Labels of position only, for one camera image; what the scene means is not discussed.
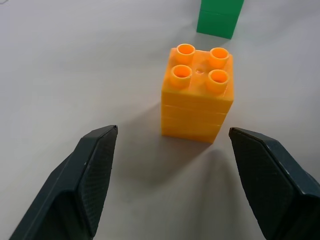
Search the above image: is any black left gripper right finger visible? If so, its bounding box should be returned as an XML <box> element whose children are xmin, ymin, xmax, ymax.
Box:
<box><xmin>228</xmin><ymin>127</ymin><xmax>320</xmax><ymax>240</ymax></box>

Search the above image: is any green stacked building block cube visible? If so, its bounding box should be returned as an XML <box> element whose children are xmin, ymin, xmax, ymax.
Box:
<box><xmin>196</xmin><ymin>0</ymin><xmax>245</xmax><ymax>40</ymax></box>

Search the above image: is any orange stacked building block cube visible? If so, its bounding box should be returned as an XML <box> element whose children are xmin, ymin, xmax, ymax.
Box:
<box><xmin>160</xmin><ymin>43</ymin><xmax>235</xmax><ymax>144</ymax></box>

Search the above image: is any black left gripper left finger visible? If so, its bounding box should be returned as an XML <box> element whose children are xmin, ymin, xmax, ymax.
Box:
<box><xmin>8</xmin><ymin>124</ymin><xmax>119</xmax><ymax>240</ymax></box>

